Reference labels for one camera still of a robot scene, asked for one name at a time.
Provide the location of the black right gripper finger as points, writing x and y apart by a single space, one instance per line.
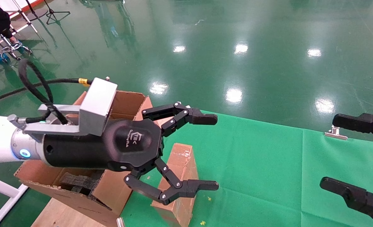
357 197
360 122

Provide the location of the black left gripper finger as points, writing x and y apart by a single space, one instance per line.
186 188
202 118

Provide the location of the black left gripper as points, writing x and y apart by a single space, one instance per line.
88 151

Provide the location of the large open cardboard carton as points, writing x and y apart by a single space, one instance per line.
123 101

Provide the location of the black foam packing block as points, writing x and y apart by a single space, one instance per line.
79 182

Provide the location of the green cloth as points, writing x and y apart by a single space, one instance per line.
268 173

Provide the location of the metal wheeled chair base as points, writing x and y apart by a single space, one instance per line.
13 47

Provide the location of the black tripod stand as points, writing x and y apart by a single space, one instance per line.
51 13

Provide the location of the stand with round base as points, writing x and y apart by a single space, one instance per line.
38 14

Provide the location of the white rack with orange edge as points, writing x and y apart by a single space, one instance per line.
8 4

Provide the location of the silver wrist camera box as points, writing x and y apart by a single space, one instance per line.
96 104

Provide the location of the white metal frame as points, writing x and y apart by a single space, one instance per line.
0 187

